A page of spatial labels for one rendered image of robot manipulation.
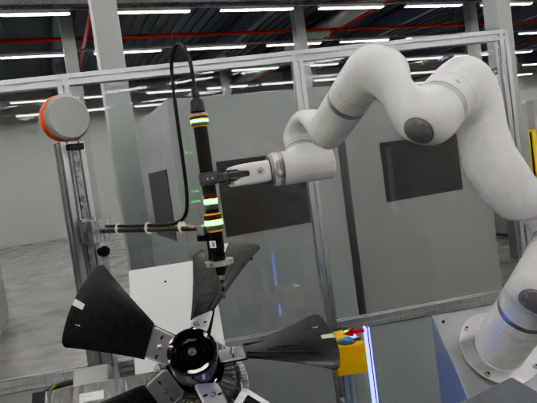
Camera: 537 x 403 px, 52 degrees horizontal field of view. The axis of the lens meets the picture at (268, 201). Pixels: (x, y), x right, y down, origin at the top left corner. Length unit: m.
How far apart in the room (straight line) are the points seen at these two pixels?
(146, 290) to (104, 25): 4.26
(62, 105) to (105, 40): 3.81
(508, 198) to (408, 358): 1.36
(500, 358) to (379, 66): 0.73
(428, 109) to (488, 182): 0.19
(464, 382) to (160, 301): 0.89
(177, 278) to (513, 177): 1.08
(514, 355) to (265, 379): 1.08
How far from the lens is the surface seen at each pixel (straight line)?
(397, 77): 1.02
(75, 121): 1.95
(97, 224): 1.82
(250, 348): 1.41
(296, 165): 1.33
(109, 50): 5.70
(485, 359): 1.44
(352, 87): 1.10
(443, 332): 1.47
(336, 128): 1.18
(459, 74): 1.04
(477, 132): 1.08
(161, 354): 1.44
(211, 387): 1.39
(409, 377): 2.37
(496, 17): 8.01
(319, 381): 2.25
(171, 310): 1.71
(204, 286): 1.51
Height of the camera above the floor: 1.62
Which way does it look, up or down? 3 degrees down
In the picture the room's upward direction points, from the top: 8 degrees counter-clockwise
